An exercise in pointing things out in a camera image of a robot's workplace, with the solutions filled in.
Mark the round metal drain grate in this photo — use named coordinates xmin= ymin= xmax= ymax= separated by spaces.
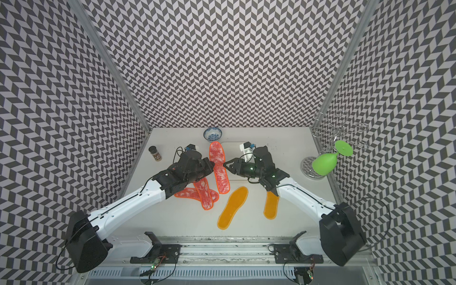
xmin=300 ymin=156 xmax=323 ymax=180

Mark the red insole orange trim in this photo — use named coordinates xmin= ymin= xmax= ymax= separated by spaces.
xmin=209 ymin=141 xmax=230 ymax=194
xmin=193 ymin=178 xmax=213 ymax=210
xmin=174 ymin=188 xmax=219 ymax=203

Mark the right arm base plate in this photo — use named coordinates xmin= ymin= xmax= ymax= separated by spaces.
xmin=267 ymin=231 xmax=324 ymax=264

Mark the green plastic wine glass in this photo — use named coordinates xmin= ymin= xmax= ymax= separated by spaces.
xmin=312 ymin=140 xmax=353 ymax=176

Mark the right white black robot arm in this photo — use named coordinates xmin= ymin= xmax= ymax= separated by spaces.
xmin=223 ymin=146 xmax=367 ymax=267

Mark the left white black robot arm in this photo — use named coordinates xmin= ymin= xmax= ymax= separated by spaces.
xmin=64 ymin=150 xmax=215 ymax=273

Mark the small spice jar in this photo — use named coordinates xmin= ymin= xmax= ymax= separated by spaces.
xmin=148 ymin=146 xmax=162 ymax=162

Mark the aluminium front rail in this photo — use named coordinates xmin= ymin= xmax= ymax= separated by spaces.
xmin=97 ymin=234 xmax=336 ymax=267

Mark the yellow insole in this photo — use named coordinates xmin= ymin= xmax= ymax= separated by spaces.
xmin=217 ymin=186 xmax=249 ymax=230
xmin=263 ymin=191 xmax=280 ymax=220

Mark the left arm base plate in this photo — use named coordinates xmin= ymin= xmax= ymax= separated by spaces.
xmin=130 ymin=232 xmax=182 ymax=264

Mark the blue white porcelain bowl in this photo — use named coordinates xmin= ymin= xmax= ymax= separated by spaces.
xmin=203 ymin=127 xmax=223 ymax=143

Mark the clear wire rack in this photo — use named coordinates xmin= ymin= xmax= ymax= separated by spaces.
xmin=311 ymin=110 xmax=370 ymax=154

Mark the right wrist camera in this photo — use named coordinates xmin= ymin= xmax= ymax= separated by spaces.
xmin=239 ymin=141 xmax=256 ymax=154

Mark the yellow insole right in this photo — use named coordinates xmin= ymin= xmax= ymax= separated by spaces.
xmin=263 ymin=191 xmax=280 ymax=220

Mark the yellow insole left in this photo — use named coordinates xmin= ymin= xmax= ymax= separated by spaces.
xmin=217 ymin=186 xmax=249 ymax=230

